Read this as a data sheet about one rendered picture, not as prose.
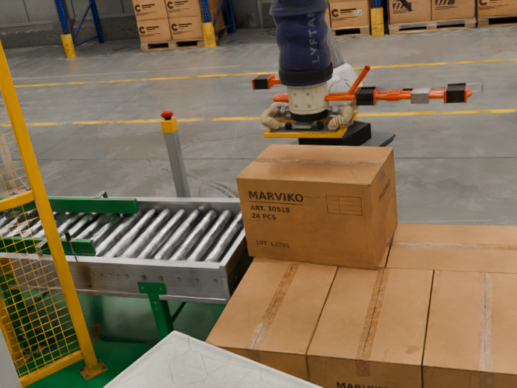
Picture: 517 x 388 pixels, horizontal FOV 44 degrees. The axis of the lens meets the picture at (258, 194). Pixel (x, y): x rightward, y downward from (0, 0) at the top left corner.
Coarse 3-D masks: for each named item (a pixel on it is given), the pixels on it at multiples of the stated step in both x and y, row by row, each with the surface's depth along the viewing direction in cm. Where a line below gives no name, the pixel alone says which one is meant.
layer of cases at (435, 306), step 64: (384, 256) 279; (448, 256) 272; (512, 256) 265; (256, 320) 249; (320, 320) 243; (384, 320) 238; (448, 320) 233; (512, 320) 228; (320, 384) 231; (384, 384) 222; (448, 384) 214; (512, 384) 206
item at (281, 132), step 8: (280, 128) 272; (288, 128) 269; (312, 128) 266; (320, 128) 263; (328, 128) 264; (344, 128) 263; (264, 136) 270; (272, 136) 269; (280, 136) 267; (288, 136) 266; (296, 136) 265; (304, 136) 263; (312, 136) 262; (320, 136) 261; (328, 136) 260; (336, 136) 258
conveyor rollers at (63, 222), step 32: (0, 224) 369; (32, 224) 368; (64, 224) 355; (96, 224) 350; (128, 224) 347; (160, 224) 343; (192, 224) 339; (224, 224) 333; (96, 256) 318; (128, 256) 313; (160, 256) 307; (192, 256) 301
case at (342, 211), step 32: (256, 160) 294; (288, 160) 288; (320, 160) 283; (352, 160) 278; (384, 160) 273; (256, 192) 278; (288, 192) 271; (320, 192) 265; (352, 192) 258; (384, 192) 275; (256, 224) 285; (288, 224) 278; (320, 224) 271; (352, 224) 265; (384, 224) 278; (256, 256) 293; (288, 256) 286; (320, 256) 279; (352, 256) 272
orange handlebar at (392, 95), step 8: (272, 80) 301; (280, 80) 299; (280, 96) 276; (328, 96) 265; (336, 96) 264; (344, 96) 262; (352, 96) 261; (376, 96) 257; (384, 96) 256; (392, 96) 255; (400, 96) 254; (408, 96) 253; (432, 96) 249; (440, 96) 248
